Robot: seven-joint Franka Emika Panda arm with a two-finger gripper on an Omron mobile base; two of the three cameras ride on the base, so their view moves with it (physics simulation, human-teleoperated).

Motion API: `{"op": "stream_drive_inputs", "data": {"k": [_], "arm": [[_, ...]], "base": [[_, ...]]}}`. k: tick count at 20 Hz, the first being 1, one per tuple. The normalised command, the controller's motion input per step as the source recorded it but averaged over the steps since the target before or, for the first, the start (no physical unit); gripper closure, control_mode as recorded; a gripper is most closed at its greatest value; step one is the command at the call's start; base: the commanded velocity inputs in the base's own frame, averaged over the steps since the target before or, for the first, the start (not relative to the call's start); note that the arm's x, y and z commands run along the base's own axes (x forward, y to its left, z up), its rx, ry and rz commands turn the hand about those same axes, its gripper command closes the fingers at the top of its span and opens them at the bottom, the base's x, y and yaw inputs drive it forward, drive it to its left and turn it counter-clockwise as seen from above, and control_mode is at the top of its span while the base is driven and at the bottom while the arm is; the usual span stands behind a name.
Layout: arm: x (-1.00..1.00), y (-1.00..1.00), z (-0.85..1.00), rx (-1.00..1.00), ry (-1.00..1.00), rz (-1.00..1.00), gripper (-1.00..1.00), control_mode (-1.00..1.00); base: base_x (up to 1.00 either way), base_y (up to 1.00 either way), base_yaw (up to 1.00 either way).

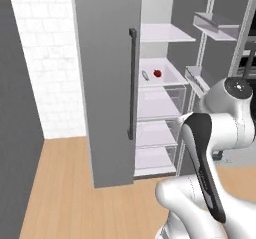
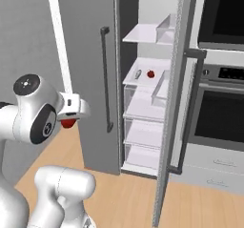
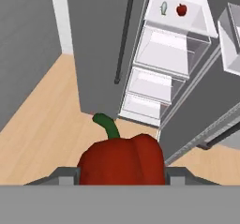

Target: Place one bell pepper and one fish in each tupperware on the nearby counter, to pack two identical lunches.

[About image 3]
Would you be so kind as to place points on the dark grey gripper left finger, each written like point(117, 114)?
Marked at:
point(64, 175)

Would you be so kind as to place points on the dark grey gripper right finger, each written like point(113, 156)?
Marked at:
point(178, 175)

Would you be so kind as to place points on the pale silver fish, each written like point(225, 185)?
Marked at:
point(163, 8)

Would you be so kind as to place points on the grey open fridge door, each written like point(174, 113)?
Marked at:
point(200, 102)

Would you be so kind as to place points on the large clear fridge drawer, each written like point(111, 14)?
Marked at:
point(168, 51)

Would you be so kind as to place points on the white fridge door bin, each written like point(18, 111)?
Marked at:
point(229, 43)

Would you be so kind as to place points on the white fridge interior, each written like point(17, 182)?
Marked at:
point(187, 24)

